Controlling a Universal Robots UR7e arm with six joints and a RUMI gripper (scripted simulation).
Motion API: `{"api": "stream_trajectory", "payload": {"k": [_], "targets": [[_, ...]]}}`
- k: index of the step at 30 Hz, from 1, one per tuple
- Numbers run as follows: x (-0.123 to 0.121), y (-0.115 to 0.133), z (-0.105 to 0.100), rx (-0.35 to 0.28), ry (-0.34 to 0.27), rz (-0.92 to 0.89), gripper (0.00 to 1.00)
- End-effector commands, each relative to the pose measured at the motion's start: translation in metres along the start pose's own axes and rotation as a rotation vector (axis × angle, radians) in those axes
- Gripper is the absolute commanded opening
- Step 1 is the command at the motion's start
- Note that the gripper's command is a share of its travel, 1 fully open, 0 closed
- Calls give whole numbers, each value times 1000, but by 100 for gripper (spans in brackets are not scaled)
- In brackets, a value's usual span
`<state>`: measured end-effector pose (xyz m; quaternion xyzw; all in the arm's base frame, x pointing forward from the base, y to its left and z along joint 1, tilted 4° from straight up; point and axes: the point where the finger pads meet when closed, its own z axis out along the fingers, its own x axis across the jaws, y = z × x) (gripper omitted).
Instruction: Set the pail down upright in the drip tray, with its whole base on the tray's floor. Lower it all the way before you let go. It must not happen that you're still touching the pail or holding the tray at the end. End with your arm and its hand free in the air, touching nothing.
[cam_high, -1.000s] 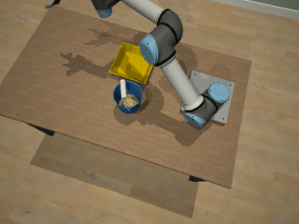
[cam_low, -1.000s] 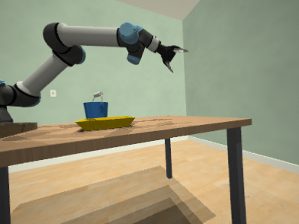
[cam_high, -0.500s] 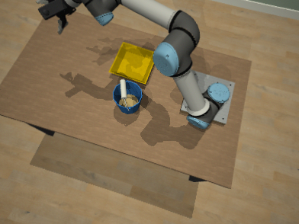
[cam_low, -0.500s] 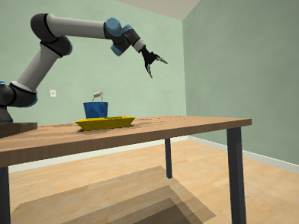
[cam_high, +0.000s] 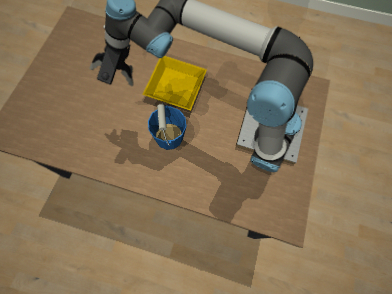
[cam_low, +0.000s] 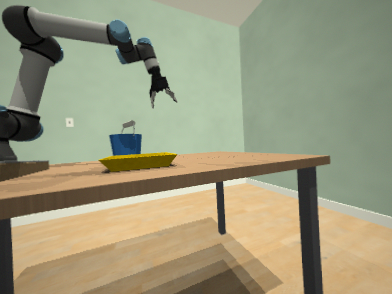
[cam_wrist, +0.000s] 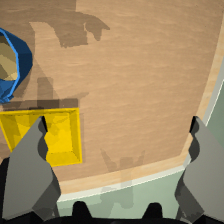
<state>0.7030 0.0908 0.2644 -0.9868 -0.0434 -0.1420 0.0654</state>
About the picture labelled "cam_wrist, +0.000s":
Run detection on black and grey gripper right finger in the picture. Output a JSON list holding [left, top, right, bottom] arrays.
[[174, 116, 224, 224]]

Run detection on yellow square tray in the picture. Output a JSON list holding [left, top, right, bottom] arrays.
[[0, 108, 82, 167]]

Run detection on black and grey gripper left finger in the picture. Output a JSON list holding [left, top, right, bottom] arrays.
[[0, 116, 61, 224]]

